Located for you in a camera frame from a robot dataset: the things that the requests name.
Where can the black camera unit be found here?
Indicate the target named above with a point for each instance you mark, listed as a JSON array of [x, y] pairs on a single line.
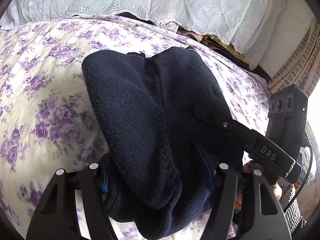
[[287, 119]]

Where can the checkered beige curtain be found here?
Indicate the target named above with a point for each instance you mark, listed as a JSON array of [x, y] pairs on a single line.
[[302, 68]]

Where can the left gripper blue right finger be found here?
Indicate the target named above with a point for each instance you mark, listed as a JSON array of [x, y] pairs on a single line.
[[208, 166]]

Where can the navy school cardigan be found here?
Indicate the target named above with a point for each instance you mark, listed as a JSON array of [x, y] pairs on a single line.
[[153, 114]]

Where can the white lace cover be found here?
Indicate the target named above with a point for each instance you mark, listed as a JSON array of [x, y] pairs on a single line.
[[252, 27]]

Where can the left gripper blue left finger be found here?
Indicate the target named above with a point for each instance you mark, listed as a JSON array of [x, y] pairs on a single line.
[[104, 182]]

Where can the purple floral bed quilt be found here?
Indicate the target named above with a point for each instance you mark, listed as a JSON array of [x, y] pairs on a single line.
[[47, 121]]

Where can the stacked bedding under cover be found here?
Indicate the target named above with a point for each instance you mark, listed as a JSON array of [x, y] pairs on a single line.
[[211, 41]]

